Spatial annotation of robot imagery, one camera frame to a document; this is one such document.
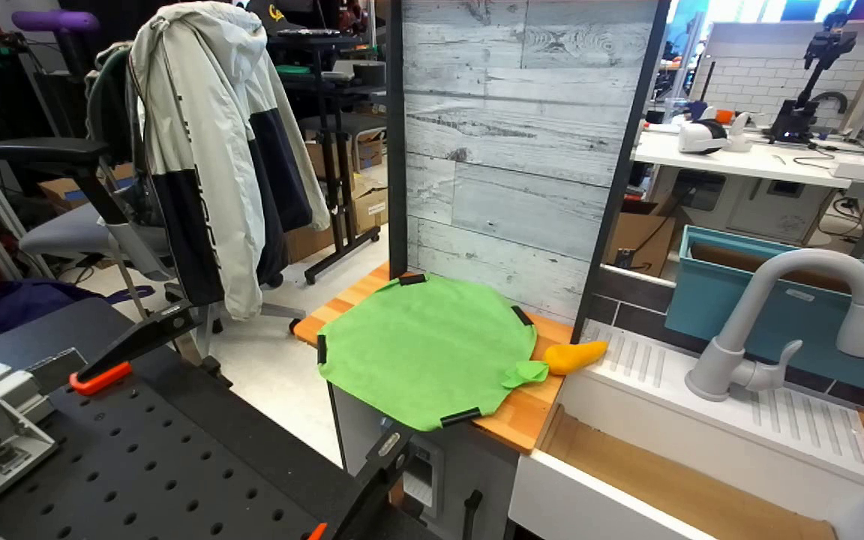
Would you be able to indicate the green towel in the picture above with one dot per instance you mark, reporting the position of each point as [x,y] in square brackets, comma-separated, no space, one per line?
[421,348]

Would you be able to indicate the black background robot arm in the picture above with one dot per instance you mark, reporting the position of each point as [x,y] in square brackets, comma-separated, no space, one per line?
[810,80]

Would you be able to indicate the grey wood-plank backdrop panel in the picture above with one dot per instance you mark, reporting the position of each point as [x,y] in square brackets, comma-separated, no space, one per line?
[524,150]

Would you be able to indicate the black metal rack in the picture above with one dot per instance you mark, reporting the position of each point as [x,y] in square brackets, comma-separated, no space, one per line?
[337,150]

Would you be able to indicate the orange toy carrot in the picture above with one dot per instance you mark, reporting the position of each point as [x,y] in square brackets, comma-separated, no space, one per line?
[570,355]

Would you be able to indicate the grey cabinet under countertop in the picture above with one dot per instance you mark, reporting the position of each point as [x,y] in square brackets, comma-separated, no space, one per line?
[451,481]

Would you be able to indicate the cardboard box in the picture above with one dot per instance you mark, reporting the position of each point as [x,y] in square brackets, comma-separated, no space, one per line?
[643,242]

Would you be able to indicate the white and black jacket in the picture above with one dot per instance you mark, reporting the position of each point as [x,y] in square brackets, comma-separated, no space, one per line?
[201,122]

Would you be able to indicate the teal storage bin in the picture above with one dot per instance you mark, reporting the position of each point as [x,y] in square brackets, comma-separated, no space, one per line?
[713,290]

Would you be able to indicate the white and orange device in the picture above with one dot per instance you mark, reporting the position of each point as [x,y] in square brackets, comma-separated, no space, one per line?
[713,133]

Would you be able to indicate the grey faucet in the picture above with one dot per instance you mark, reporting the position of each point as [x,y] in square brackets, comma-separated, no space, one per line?
[743,330]

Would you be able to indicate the white desk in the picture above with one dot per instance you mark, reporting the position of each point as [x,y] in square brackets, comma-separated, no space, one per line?
[751,161]

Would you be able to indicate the black perforated table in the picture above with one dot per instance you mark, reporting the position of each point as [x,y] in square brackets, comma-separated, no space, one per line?
[151,459]

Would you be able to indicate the black office chair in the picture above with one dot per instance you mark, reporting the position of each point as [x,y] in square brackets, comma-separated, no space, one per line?
[60,225]

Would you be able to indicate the white brick-pattern panel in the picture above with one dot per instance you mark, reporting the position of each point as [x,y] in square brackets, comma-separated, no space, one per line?
[751,69]

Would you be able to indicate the white sink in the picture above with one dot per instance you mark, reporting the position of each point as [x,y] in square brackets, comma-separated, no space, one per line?
[802,420]

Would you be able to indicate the dark blue bag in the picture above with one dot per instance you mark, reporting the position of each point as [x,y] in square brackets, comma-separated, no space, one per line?
[28,303]

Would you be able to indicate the purple padded bar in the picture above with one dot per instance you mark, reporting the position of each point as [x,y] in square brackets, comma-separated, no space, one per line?
[53,23]

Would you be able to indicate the black frame post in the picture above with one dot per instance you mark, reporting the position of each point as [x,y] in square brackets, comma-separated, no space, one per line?
[398,139]
[617,181]

